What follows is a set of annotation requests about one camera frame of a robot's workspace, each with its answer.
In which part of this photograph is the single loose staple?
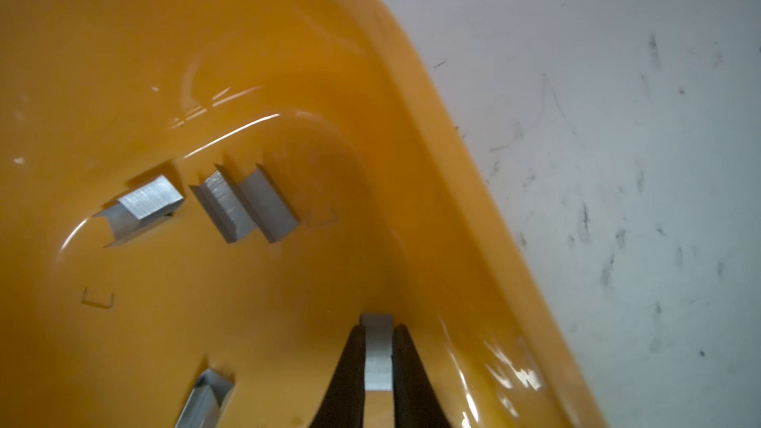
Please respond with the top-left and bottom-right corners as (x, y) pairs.
(80, 287), (116, 310)

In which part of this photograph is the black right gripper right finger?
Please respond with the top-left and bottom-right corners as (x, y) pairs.
(392, 325), (451, 428)

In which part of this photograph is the grey staple strip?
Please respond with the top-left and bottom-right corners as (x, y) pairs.
(360, 313), (394, 392)
(189, 164), (300, 244)
(95, 176), (184, 247)
(174, 369), (235, 428)

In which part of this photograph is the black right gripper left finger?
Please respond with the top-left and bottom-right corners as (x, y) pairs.
(309, 325), (366, 428)

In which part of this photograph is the yellow plastic tray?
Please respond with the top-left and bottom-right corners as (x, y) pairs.
(1, 0), (604, 427)

